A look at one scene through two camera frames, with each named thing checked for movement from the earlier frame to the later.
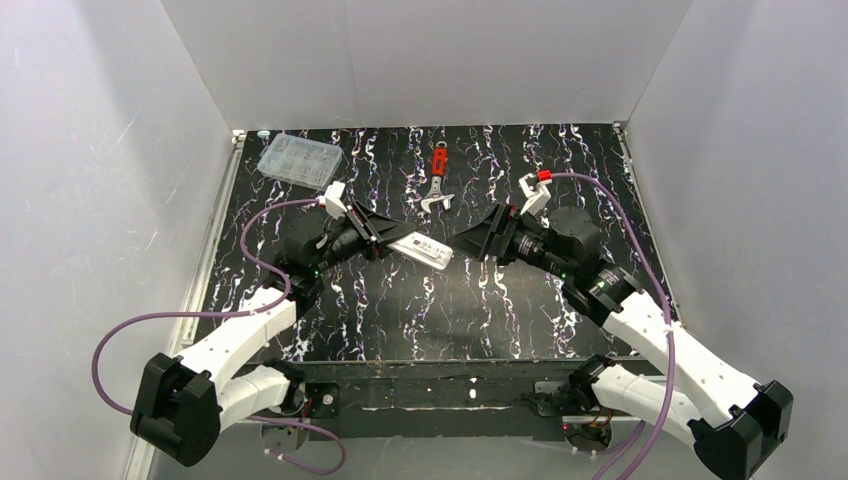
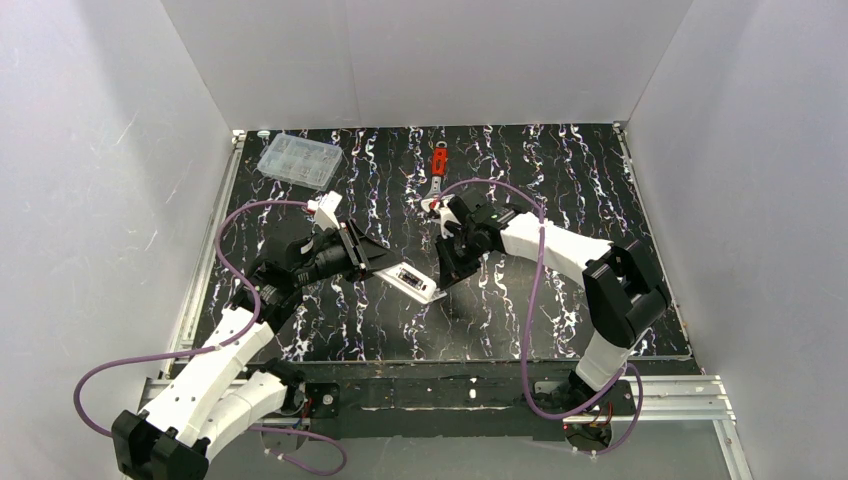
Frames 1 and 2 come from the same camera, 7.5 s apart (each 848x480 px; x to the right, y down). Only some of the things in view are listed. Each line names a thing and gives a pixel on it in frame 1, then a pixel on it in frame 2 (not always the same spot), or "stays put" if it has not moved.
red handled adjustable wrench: [439, 166] stays put
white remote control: [422, 249] -> [407, 278]
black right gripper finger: [480, 240] -> [451, 270]
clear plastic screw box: [300, 161] stays put
